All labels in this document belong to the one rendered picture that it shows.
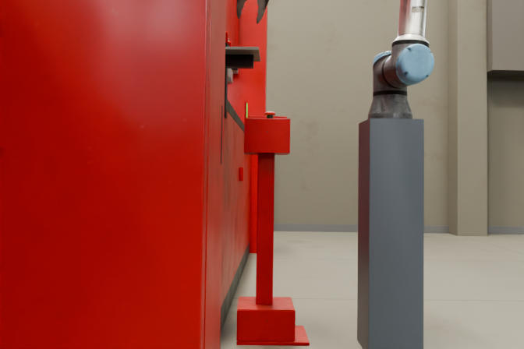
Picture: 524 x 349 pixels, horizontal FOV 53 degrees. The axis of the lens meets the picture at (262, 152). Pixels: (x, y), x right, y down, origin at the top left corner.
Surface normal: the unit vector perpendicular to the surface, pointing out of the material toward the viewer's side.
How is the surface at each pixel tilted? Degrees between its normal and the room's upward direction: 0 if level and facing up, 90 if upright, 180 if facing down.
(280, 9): 90
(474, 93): 90
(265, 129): 90
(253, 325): 90
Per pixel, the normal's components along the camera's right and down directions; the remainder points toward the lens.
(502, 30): 0.03, -0.04
